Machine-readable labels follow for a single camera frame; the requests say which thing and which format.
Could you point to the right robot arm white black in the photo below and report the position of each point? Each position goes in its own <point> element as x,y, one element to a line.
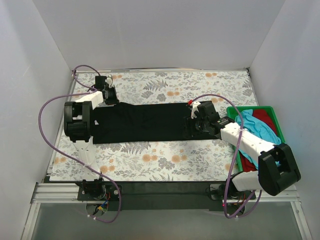
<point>276,165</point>

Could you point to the floral table mat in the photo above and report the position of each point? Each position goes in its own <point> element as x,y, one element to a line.
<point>206,160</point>

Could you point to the black t shirt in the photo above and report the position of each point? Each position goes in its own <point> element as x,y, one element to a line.
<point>125,122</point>

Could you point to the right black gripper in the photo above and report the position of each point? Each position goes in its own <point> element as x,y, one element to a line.
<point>189,126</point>

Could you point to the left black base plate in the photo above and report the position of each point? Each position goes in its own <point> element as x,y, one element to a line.
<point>97,190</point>

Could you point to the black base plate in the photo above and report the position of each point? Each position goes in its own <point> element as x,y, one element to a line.
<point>97,190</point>
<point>216,191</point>

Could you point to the aluminium frame rail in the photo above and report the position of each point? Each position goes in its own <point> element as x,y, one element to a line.
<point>68,192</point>

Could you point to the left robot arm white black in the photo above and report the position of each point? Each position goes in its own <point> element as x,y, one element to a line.
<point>79,122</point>

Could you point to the cyan t shirt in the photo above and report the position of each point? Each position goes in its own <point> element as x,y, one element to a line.
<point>260,127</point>

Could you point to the red t shirt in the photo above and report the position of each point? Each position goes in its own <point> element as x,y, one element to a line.
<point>265,117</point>

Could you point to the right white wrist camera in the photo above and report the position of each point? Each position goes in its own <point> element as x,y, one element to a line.
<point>194,108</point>

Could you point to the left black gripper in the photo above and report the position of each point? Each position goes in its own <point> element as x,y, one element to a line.
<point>111,97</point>

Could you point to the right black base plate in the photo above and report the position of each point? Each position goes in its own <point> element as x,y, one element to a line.
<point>216,191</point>

